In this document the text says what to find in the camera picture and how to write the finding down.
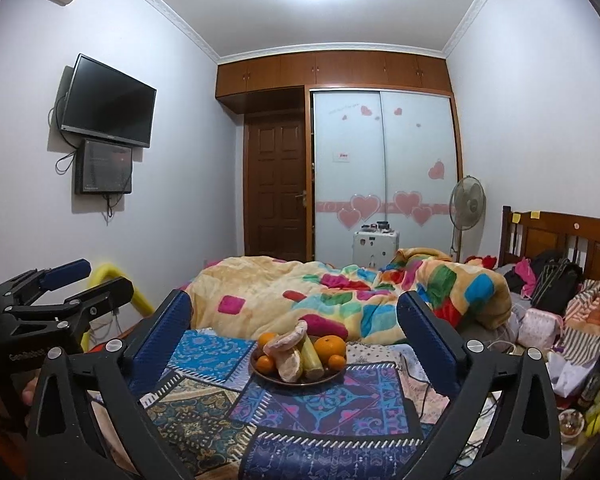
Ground pink patterned pouch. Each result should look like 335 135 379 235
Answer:
517 308 564 351

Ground black wall television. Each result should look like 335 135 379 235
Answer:
59 53 157 148

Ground striped bag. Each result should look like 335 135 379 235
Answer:
554 280 600 366

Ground dark purple round plate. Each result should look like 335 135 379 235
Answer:
248 346 349 388

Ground brown overhead wooden cabinets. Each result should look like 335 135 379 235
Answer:
215 50 452 114

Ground brown wooden door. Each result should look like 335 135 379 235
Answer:
244 110 306 261

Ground colourful patchwork fleece blanket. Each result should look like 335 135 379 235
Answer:
186 247 512 344

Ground blue patchwork patterned cloth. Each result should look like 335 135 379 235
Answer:
140 330 449 479

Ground white sliding wardrobe doors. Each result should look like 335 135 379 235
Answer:
312 90 458 266

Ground white small cabinet appliance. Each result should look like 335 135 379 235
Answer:
352 230 400 270

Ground white standing fan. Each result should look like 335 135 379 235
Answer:
449 176 486 262

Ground black clothing pile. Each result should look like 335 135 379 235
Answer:
531 250 584 316

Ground yellow sugarcane piece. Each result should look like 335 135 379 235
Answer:
300 336 325 382

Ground wooden bed headboard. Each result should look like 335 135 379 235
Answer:
498 206 600 280

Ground dark glass bottle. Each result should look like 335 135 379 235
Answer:
577 355 600 413

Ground black wall box panel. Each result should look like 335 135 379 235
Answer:
73 140 133 195

